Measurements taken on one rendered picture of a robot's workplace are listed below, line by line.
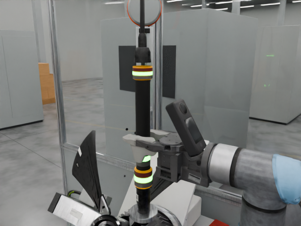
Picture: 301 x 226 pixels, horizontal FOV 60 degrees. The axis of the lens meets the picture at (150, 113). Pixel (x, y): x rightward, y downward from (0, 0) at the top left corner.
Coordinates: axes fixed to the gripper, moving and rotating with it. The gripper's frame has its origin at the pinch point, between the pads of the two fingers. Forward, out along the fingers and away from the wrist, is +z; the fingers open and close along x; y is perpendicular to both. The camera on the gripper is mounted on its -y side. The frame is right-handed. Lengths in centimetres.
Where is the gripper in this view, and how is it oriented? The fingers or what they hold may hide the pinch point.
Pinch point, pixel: (133, 133)
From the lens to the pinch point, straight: 62.2
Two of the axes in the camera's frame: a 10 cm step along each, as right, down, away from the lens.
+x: 5.6, -2.0, 8.0
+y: 0.0, 9.7, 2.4
